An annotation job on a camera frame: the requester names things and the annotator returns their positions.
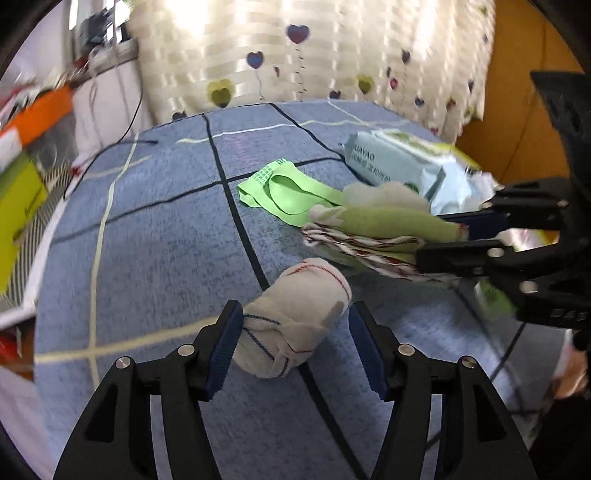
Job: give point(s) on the lime green box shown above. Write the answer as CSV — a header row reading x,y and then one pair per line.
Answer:
x,y
22,192

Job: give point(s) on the blue plaid bed sheet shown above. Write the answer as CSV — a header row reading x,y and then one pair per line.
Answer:
x,y
155,240

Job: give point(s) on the wet wipes pack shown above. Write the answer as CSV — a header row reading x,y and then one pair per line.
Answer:
x,y
428,168

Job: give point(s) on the right hand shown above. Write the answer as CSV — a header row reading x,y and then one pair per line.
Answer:
x,y
570,377

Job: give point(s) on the heart pattern curtain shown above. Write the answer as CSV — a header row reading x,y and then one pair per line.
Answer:
x,y
425,60

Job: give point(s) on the green white cardboard box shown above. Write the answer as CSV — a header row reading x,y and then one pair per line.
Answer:
x,y
485,186

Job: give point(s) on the bright green folded cloth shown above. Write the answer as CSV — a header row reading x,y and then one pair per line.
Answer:
x,y
286,193

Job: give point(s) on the green plastic lid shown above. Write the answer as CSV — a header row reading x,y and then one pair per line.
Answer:
x,y
494,304

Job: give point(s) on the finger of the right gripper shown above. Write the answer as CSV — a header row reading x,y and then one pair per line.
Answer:
x,y
483,224
468,259

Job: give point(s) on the white balled sock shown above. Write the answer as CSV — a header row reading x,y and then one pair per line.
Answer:
x,y
390,194

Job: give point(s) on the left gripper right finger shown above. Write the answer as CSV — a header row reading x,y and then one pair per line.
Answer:
x,y
478,437

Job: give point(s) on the wooden wardrobe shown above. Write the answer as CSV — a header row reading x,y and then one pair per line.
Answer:
x,y
516,141

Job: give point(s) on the orange storage bin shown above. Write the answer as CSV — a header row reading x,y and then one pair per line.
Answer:
x,y
45,112

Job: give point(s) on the beige sock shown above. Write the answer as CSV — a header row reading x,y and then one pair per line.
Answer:
x,y
283,327

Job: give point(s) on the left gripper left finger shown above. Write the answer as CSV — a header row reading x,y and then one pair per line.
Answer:
x,y
112,438

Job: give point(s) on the olive green cloth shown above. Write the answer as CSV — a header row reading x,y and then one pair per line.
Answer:
x,y
388,223

